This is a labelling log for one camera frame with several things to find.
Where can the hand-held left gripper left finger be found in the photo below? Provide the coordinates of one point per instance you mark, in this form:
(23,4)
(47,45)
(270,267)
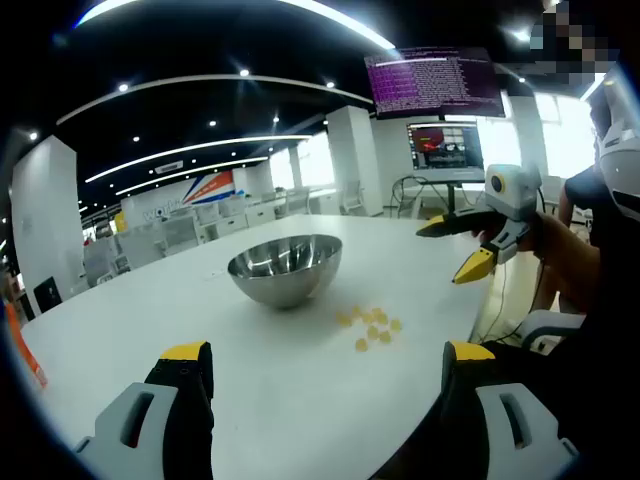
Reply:
(185,400)

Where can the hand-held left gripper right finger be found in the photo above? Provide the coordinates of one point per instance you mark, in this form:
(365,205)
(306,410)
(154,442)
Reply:
(500,425)

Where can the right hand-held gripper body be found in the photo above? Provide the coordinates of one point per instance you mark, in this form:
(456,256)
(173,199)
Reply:
(515,192)

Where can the pile of yellow QQ candies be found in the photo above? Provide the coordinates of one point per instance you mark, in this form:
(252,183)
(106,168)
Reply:
(372,331)

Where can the stainless steel bowl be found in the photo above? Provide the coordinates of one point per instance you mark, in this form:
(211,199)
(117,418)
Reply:
(280,285)

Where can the person's right hand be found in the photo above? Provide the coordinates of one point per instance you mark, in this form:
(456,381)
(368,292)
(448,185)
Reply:
(527,239)

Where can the monitor stand desk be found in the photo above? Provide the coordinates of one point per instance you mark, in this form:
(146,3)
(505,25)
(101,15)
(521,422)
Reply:
(452,197)

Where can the small computer monitor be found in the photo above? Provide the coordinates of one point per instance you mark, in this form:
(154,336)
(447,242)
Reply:
(445,145)

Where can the white table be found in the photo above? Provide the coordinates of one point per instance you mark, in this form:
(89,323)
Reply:
(150,325)

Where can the white office chair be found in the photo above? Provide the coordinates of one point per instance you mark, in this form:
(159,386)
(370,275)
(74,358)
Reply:
(550,320)

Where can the white chest device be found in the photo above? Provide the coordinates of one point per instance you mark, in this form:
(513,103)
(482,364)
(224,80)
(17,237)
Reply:
(620,165)

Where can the person's dark clothing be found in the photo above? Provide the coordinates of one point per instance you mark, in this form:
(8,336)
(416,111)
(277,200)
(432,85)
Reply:
(600,375)

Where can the large purple screen monitor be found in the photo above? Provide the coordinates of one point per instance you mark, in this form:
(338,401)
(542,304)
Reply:
(430,85)

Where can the row of white office desks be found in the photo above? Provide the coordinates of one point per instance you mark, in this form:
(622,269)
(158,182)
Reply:
(150,240)

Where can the black box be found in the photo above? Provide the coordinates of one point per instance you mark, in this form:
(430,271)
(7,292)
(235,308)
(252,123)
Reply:
(47,295)

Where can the curved ceiling light strip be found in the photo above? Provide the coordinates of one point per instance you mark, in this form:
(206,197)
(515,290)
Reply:
(370,32)

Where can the red blue wall banner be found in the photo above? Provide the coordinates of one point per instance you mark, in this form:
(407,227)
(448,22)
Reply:
(215,187)

